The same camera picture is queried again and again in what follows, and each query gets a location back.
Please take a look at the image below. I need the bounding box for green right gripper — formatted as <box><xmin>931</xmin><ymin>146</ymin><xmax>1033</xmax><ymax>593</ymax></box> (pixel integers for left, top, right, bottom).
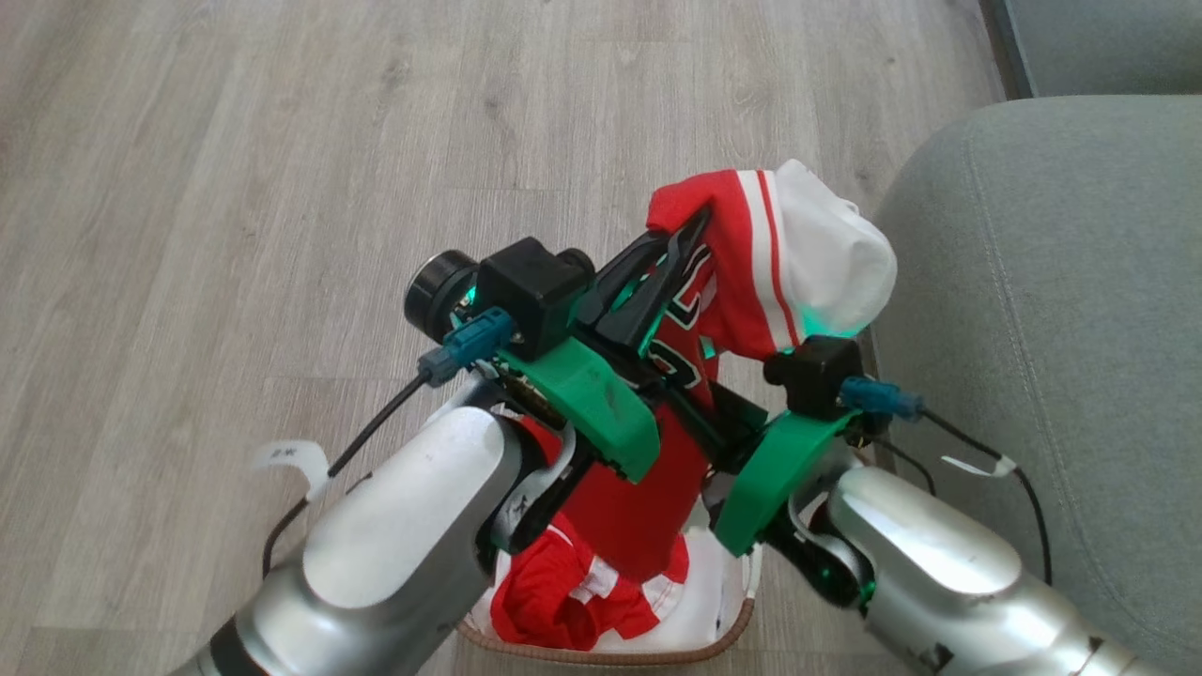
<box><xmin>710</xmin><ymin>383</ymin><xmax>857</xmax><ymax>557</ymax></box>

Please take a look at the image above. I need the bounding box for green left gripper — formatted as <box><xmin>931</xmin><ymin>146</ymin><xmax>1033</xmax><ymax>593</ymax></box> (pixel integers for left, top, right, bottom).
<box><xmin>496</xmin><ymin>209</ymin><xmax>743</xmax><ymax>485</ymax></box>

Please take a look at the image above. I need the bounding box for red basketball jersey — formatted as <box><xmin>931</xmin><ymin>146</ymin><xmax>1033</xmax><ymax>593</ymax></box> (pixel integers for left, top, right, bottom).
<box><xmin>488</xmin><ymin>169</ymin><xmax>809</xmax><ymax>653</ymax></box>

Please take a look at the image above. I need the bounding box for white garment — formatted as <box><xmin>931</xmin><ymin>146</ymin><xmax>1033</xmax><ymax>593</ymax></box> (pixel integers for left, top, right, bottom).
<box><xmin>775</xmin><ymin>158</ymin><xmax>900</xmax><ymax>339</ymax></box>

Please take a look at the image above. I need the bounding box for white laundry basket brown rim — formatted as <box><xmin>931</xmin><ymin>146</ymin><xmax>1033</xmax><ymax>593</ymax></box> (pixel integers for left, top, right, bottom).
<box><xmin>455</xmin><ymin>493</ymin><xmax>763</xmax><ymax>668</ymax></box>

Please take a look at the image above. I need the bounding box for grey sofa seat cushion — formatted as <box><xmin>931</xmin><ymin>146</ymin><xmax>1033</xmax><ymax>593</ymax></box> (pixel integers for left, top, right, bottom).
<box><xmin>866</xmin><ymin>94</ymin><xmax>1202</xmax><ymax>676</ymax></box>

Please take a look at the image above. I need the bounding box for grey sofa section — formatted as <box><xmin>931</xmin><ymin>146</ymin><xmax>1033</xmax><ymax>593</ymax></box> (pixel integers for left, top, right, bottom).
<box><xmin>977</xmin><ymin>0</ymin><xmax>1202</xmax><ymax>100</ymax></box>

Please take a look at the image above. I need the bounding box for black cable with blue plug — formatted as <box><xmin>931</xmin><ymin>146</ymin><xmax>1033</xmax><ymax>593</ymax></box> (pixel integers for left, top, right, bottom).
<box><xmin>840</xmin><ymin>376</ymin><xmax>1055</xmax><ymax>588</ymax></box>
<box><xmin>252</xmin><ymin>308</ymin><xmax>519</xmax><ymax>578</ymax></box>

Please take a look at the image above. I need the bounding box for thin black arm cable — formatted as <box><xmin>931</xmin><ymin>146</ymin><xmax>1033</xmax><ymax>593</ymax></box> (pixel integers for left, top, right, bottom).
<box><xmin>869</xmin><ymin>436</ymin><xmax>940</xmax><ymax>497</ymax></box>

